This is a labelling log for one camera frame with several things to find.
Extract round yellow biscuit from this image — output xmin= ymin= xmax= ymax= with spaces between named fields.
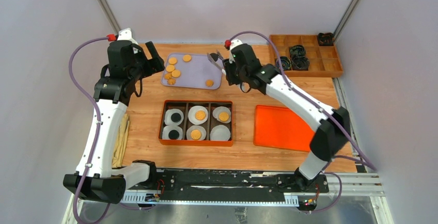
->
xmin=190 ymin=130 xmax=202 ymax=140
xmin=166 ymin=65 xmax=175 ymax=73
xmin=171 ymin=70 xmax=181 ymax=78
xmin=168 ymin=57 xmax=178 ymax=66
xmin=182 ymin=54 xmax=192 ymax=62

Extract black sandwich cookie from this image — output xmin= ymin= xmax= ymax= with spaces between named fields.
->
xmin=170 ymin=113 xmax=182 ymax=125
xmin=168 ymin=130 xmax=180 ymax=140
xmin=210 ymin=53 xmax=218 ymax=61

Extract lavender cookie tray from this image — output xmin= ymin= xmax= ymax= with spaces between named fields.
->
xmin=161 ymin=53 xmax=222 ymax=90

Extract round yellow biscuit cup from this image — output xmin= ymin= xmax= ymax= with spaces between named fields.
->
xmin=218 ymin=112 xmax=230 ymax=123

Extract round yellow biscuit boxed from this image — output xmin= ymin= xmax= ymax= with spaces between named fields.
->
xmin=195 ymin=110 xmax=207 ymax=121

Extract metal tongs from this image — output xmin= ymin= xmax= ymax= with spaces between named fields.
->
xmin=207 ymin=51 xmax=226 ymax=75

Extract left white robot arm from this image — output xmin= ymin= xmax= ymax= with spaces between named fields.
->
xmin=63 ymin=28 xmax=165 ymax=204

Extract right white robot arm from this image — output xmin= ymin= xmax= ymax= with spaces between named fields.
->
xmin=223 ymin=39 xmax=350 ymax=192

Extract flower butter cookie lower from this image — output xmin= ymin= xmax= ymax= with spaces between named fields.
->
xmin=167 ymin=78 xmax=176 ymax=85

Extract swirl butter cookie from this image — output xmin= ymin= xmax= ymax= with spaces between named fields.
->
xmin=205 ymin=79 xmax=214 ymax=87

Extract rolled dark fabric left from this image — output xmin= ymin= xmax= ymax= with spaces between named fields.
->
xmin=275 ymin=56 xmax=292 ymax=71

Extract rolled dark fabric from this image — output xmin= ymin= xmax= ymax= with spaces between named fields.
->
xmin=289 ymin=44 xmax=306 ymax=58
xmin=275 ymin=56 xmax=292 ymax=71
xmin=291 ymin=56 xmax=310 ymax=71

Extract white paper cup back-right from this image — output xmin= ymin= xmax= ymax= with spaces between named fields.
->
xmin=212 ymin=106 xmax=231 ymax=123

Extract rolled dark fabric top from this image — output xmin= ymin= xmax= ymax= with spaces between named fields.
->
xmin=289 ymin=44 xmax=306 ymax=58

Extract rolled dark fabric right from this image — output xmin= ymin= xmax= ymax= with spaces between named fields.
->
xmin=291 ymin=56 xmax=310 ymax=71

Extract white paper cup back-left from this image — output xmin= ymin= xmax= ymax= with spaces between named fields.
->
xmin=164 ymin=108 xmax=184 ymax=126

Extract white paper cup back-middle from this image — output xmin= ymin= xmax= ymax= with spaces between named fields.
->
xmin=188 ymin=105 xmax=208 ymax=125

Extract orange compartment box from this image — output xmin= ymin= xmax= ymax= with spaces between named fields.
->
xmin=158 ymin=100 xmax=234 ymax=147

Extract orange box lid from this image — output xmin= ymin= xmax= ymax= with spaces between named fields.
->
xmin=253 ymin=105 xmax=315 ymax=152

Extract white paper cup front-left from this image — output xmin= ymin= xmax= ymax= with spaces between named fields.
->
xmin=162 ymin=125 xmax=183 ymax=140

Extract white paper cup front-right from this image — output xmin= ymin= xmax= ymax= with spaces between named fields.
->
xmin=210 ymin=125 xmax=231 ymax=141

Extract yellow cloth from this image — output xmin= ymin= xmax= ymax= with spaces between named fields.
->
xmin=112 ymin=114 xmax=131 ymax=168

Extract white paper cup front-middle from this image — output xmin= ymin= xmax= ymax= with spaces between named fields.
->
xmin=186 ymin=125 xmax=207 ymax=141

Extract black object in corner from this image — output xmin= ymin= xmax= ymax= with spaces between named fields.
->
xmin=317 ymin=33 xmax=335 ymax=46

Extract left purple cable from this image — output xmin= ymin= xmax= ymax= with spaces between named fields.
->
xmin=68 ymin=37 xmax=114 ymax=224

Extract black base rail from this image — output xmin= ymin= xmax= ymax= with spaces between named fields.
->
xmin=124 ymin=167 xmax=330 ymax=203

